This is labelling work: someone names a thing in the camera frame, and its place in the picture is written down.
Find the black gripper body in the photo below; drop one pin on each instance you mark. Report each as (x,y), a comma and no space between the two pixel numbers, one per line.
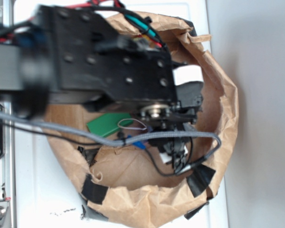
(172,99)

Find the gray plush elephant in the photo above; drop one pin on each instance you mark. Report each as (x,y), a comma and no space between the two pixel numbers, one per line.
(143,128)

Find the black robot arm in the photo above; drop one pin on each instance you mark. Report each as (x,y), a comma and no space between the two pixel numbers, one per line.
(73,55)

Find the green rectangular block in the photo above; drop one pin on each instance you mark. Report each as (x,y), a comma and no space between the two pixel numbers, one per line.
(109,123)

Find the brown paper bag bin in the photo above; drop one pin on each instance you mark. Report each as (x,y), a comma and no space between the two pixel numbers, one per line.
(123,185)

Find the white tray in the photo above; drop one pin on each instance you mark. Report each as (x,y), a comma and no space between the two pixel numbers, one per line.
(45,197)

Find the aluminium frame rail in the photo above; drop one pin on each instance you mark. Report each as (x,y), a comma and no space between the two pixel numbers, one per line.
(7,162)

